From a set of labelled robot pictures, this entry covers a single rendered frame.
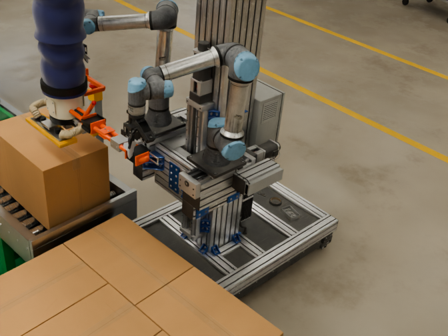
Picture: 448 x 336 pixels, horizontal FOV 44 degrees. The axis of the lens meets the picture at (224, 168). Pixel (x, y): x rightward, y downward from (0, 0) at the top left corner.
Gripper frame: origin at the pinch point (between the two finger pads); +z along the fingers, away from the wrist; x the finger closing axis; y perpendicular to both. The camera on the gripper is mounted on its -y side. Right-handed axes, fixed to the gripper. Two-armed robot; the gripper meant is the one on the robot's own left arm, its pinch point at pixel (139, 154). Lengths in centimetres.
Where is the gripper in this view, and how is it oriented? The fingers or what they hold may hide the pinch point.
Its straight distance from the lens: 252.1
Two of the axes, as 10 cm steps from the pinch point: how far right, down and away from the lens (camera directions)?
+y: -6.9, -4.5, 5.7
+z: -0.9, 8.3, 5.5
